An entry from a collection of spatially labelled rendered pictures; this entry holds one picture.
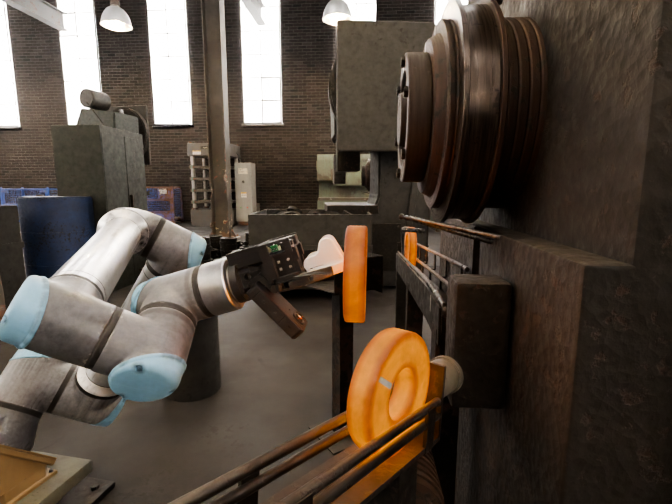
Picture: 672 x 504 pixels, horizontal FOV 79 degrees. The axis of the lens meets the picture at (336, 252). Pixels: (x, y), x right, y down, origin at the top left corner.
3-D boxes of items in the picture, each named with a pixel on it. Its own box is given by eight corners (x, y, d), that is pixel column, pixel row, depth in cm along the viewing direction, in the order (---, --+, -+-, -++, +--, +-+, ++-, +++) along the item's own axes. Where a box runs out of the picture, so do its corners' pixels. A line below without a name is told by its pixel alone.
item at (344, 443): (344, 408, 181) (344, 246, 169) (380, 439, 158) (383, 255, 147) (302, 421, 170) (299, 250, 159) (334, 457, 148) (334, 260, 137)
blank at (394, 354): (407, 466, 55) (385, 455, 57) (440, 355, 60) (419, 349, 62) (352, 448, 43) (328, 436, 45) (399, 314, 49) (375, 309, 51)
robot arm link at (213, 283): (210, 323, 65) (230, 305, 75) (239, 315, 65) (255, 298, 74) (191, 270, 64) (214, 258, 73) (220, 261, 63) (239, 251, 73)
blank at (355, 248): (368, 224, 74) (349, 224, 74) (367, 228, 58) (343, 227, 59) (365, 309, 75) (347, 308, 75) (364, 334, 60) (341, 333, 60)
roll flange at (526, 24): (479, 216, 119) (489, 43, 112) (551, 234, 73) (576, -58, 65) (444, 215, 120) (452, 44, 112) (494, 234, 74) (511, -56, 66)
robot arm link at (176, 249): (65, 386, 137) (165, 207, 114) (118, 402, 144) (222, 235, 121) (45, 424, 123) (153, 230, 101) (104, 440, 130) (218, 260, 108)
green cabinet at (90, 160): (67, 291, 384) (50, 124, 360) (113, 275, 453) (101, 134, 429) (116, 292, 380) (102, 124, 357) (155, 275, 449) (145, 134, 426)
